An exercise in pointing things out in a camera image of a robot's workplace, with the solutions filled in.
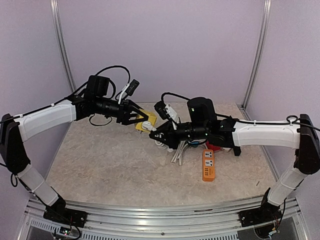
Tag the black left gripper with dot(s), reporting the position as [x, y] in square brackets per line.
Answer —
[127, 104]

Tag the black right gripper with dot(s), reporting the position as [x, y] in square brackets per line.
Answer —
[169, 137]

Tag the yellow cube socket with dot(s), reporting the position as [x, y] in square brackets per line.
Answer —
[151, 121]

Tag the blue plug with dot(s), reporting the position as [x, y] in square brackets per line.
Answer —
[196, 143]

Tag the red cube socket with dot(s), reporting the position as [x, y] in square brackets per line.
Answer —
[212, 147]

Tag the orange power strip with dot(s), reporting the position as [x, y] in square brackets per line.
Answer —
[208, 166]

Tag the black plug with cable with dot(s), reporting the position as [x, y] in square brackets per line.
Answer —
[237, 151]

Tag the white plug adapter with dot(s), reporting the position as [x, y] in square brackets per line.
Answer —
[226, 149]

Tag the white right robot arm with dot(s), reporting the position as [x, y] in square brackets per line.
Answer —
[296, 132]

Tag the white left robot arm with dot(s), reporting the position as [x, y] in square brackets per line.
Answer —
[88, 100]

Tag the small circuit board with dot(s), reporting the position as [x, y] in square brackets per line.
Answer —
[63, 232]

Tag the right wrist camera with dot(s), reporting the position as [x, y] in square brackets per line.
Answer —
[166, 112]

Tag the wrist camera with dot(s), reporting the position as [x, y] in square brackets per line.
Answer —
[129, 89]
[166, 112]

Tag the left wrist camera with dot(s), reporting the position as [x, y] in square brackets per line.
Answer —
[129, 89]

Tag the aluminium front rail frame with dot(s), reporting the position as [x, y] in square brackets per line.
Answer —
[205, 221]

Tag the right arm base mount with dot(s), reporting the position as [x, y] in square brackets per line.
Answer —
[258, 216]

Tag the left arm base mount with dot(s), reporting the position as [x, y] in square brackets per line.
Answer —
[71, 217]

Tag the left aluminium corner post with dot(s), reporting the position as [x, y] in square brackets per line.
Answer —
[57, 23]

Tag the aluminium corner post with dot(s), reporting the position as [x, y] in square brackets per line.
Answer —
[258, 55]
[57, 23]

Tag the right aluminium corner post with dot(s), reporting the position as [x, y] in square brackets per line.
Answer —
[258, 55]

